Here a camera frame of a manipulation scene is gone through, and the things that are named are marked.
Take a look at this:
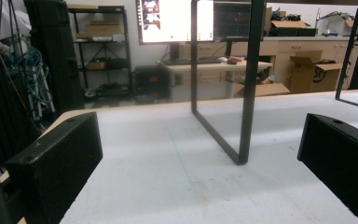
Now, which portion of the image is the black curtain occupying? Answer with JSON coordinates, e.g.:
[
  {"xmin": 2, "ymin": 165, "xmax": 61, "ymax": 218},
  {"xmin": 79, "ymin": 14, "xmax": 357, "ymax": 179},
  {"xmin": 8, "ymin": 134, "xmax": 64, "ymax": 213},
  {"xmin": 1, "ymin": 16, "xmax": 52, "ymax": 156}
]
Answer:
[{"xmin": 23, "ymin": 0, "xmax": 86, "ymax": 116}]

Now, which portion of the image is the bright computer monitor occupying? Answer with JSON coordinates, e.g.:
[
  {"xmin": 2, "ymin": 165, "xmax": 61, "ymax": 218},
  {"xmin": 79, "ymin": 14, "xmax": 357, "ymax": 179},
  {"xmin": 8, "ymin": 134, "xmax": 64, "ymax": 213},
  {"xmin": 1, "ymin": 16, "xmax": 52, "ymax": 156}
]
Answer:
[{"xmin": 135, "ymin": 0, "xmax": 215, "ymax": 45}]

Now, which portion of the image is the dark computer monitor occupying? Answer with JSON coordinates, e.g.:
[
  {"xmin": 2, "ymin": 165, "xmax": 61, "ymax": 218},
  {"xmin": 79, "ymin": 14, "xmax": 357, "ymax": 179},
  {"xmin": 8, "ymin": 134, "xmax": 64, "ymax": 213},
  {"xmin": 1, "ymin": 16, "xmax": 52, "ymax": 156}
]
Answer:
[{"xmin": 213, "ymin": 1, "xmax": 252, "ymax": 42}]

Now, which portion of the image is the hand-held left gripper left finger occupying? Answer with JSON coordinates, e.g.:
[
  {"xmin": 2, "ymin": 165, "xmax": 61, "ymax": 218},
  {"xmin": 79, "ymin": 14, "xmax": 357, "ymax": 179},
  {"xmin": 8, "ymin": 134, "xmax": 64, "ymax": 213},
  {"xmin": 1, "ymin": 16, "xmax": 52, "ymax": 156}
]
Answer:
[{"xmin": 5, "ymin": 111, "xmax": 103, "ymax": 224}]

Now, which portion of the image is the black metal shelf rack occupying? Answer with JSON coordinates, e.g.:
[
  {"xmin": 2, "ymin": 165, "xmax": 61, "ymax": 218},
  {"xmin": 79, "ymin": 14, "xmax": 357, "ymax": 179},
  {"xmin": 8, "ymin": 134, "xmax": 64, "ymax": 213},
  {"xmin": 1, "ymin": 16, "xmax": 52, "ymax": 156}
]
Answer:
[{"xmin": 66, "ymin": 5, "xmax": 134, "ymax": 100}]

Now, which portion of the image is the open cardboard box with black bin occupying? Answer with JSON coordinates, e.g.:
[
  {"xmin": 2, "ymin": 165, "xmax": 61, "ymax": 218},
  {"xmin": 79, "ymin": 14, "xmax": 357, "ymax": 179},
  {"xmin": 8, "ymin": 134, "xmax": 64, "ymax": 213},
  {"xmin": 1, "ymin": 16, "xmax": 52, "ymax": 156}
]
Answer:
[{"xmin": 268, "ymin": 19, "xmax": 319, "ymax": 37}]

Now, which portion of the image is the wooden desk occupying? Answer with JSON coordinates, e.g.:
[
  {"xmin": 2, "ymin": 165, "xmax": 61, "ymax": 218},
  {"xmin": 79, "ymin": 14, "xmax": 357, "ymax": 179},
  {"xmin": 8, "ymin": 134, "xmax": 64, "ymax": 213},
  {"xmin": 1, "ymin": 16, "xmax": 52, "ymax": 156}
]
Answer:
[{"xmin": 159, "ymin": 60, "xmax": 273, "ymax": 103}]

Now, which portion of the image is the black metal frame stand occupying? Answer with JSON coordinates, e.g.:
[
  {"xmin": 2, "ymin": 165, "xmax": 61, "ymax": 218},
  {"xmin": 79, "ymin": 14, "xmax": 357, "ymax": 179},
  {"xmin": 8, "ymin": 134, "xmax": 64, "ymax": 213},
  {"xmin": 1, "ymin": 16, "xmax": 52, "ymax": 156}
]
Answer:
[
  {"xmin": 190, "ymin": 0, "xmax": 267, "ymax": 166},
  {"xmin": 335, "ymin": 4, "xmax": 358, "ymax": 112}
]

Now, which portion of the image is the black computer tower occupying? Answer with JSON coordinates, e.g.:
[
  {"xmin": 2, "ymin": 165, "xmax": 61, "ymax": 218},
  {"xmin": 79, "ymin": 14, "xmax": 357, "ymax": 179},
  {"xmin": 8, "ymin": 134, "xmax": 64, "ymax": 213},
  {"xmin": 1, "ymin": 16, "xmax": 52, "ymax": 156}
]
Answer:
[{"xmin": 132, "ymin": 64, "xmax": 172, "ymax": 100}]

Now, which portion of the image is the black keyboard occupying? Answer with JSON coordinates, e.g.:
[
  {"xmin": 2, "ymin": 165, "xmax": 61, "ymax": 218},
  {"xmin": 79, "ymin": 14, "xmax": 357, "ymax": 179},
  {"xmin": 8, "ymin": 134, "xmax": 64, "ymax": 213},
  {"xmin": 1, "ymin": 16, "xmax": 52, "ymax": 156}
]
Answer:
[{"xmin": 162, "ymin": 58, "xmax": 222, "ymax": 66}]

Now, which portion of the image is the cardboard box on shelf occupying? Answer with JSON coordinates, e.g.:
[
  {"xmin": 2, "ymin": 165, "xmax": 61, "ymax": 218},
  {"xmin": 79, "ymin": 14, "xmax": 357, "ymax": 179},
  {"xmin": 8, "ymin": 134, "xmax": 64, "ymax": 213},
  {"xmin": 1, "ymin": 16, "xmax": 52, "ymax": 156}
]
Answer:
[{"xmin": 84, "ymin": 20, "xmax": 124, "ymax": 37}]

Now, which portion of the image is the flat cardboard box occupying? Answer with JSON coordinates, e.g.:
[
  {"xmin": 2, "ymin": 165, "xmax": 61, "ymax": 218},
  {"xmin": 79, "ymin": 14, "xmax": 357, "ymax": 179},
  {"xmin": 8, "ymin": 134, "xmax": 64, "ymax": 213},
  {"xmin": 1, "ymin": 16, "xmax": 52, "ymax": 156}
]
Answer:
[{"xmin": 233, "ymin": 81, "xmax": 291, "ymax": 98}]

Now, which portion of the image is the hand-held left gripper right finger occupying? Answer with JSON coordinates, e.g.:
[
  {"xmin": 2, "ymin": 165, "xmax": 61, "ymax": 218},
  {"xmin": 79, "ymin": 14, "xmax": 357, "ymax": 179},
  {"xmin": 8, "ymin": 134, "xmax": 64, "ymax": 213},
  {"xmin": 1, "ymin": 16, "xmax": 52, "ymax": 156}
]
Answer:
[{"xmin": 296, "ymin": 113, "xmax": 358, "ymax": 224}]

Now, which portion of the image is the bundle of blue cables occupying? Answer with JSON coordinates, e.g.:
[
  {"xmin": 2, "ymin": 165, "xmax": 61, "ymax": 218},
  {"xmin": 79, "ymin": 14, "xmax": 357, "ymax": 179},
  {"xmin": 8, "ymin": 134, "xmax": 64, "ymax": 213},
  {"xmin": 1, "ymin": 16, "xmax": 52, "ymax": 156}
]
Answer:
[{"xmin": 5, "ymin": 46, "xmax": 54, "ymax": 117}]

